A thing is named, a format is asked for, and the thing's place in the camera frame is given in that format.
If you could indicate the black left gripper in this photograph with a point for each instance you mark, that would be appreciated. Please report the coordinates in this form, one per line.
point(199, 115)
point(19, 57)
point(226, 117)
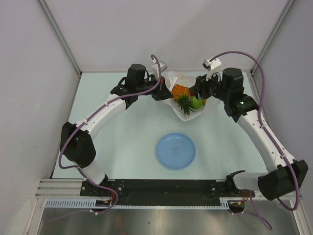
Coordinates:
point(161, 92)

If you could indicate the blue plastic plate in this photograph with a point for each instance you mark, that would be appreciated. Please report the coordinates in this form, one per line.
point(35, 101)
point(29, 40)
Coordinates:
point(175, 151)

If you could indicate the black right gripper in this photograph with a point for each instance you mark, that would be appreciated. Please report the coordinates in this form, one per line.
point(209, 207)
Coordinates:
point(201, 82)

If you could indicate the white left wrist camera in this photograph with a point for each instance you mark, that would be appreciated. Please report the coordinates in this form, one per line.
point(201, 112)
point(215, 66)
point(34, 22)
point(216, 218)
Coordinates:
point(158, 69)

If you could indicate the white slotted cable duct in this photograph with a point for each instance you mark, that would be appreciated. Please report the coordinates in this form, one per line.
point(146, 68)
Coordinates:
point(218, 204)

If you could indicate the green fake apple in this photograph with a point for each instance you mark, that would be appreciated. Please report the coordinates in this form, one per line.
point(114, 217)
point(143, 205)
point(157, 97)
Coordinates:
point(196, 103)

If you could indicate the aluminium frame rail front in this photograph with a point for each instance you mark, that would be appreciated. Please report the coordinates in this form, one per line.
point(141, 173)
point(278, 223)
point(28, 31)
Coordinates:
point(59, 188)

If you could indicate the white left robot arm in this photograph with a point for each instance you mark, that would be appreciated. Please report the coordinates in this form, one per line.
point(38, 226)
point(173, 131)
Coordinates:
point(77, 139)

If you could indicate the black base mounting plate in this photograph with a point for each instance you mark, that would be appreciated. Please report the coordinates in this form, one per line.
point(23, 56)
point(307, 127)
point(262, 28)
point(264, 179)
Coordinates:
point(186, 192)

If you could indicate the white plastic bag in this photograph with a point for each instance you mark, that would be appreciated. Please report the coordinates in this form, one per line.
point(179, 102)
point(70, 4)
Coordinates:
point(171, 79)

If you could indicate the orange fake pineapple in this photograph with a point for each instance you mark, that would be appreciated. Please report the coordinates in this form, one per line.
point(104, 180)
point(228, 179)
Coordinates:
point(183, 99)

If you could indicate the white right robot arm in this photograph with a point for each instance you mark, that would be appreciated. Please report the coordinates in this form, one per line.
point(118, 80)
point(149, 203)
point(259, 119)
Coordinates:
point(284, 173)

